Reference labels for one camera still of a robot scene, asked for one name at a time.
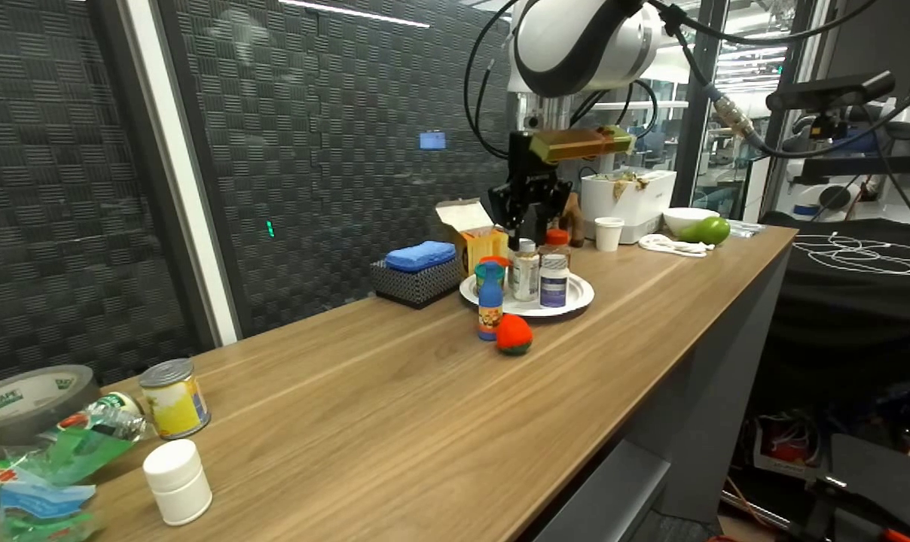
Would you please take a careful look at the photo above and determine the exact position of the yellow open cardboard box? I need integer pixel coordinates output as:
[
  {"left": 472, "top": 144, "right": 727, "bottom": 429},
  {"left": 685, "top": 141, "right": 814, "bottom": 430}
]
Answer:
[{"left": 433, "top": 199, "right": 505, "bottom": 274}]

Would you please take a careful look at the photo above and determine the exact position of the blue cap small bottle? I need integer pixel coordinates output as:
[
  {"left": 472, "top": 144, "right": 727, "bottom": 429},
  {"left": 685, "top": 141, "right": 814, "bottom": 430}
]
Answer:
[{"left": 475, "top": 274, "right": 504, "bottom": 341}]

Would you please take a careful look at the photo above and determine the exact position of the duct tape roll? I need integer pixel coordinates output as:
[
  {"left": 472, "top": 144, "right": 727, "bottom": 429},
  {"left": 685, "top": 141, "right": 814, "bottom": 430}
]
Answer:
[{"left": 0, "top": 363, "right": 101, "bottom": 443}]

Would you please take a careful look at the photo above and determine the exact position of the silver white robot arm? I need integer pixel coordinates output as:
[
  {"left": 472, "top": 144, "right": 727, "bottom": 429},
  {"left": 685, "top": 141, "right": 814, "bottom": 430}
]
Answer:
[{"left": 489, "top": 0, "right": 654, "bottom": 234}]

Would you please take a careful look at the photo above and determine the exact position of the orange lid spice jar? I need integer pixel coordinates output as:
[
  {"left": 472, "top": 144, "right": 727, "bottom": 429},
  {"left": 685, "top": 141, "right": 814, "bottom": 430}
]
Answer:
[{"left": 546, "top": 230, "right": 572, "bottom": 261}]

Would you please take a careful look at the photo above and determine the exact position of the small white jar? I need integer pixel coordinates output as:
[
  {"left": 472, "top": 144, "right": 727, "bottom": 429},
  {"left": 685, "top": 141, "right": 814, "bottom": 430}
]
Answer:
[{"left": 141, "top": 440, "right": 214, "bottom": 526}]

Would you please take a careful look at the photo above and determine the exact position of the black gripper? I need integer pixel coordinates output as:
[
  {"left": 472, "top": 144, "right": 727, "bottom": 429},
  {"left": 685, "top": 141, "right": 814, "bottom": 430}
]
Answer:
[{"left": 489, "top": 132, "right": 572, "bottom": 239}]

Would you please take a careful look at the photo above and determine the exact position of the yellow label tin can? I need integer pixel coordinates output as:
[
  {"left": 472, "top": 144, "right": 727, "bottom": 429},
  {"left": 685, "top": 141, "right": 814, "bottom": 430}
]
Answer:
[{"left": 140, "top": 358, "right": 212, "bottom": 440}]

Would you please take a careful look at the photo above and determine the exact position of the white bottle grey label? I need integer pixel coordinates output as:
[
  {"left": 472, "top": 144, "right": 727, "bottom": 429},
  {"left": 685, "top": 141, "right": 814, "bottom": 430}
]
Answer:
[{"left": 540, "top": 254, "right": 570, "bottom": 306}]

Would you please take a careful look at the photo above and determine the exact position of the teal lid dough tub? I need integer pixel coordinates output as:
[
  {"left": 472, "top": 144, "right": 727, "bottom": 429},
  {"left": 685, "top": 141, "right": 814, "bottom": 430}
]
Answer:
[{"left": 475, "top": 256, "right": 511, "bottom": 288}]

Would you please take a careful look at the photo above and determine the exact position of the white paper cup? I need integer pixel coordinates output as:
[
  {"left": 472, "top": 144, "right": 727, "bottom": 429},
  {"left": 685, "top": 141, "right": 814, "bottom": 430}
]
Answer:
[{"left": 595, "top": 218, "right": 624, "bottom": 254}]

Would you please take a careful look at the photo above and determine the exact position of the white bottle green label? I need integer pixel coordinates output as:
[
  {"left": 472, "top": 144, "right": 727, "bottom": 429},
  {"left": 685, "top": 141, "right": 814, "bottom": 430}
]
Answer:
[{"left": 511, "top": 239, "right": 540, "bottom": 300}]

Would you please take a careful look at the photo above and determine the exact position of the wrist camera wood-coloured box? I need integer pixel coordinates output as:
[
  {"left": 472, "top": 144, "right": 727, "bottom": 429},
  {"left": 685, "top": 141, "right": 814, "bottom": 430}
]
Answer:
[{"left": 529, "top": 130, "right": 636, "bottom": 167}]

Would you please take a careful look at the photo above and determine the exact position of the white round plate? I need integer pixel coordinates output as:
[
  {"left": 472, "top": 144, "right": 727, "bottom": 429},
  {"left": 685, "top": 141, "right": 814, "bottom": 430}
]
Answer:
[{"left": 458, "top": 272, "right": 596, "bottom": 319}]

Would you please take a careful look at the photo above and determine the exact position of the green plastic wrapper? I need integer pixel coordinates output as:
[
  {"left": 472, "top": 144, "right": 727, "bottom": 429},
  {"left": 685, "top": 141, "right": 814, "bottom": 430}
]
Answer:
[{"left": 0, "top": 391, "right": 148, "bottom": 542}]

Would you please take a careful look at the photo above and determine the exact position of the white plastic bowl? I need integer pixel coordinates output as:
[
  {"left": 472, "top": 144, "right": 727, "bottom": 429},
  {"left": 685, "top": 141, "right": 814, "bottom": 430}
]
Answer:
[{"left": 663, "top": 209, "right": 720, "bottom": 240}]

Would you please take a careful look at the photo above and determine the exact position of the green apple toy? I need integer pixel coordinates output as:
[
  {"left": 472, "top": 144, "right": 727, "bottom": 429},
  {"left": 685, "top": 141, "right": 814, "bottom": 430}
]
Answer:
[{"left": 694, "top": 218, "right": 729, "bottom": 245}]

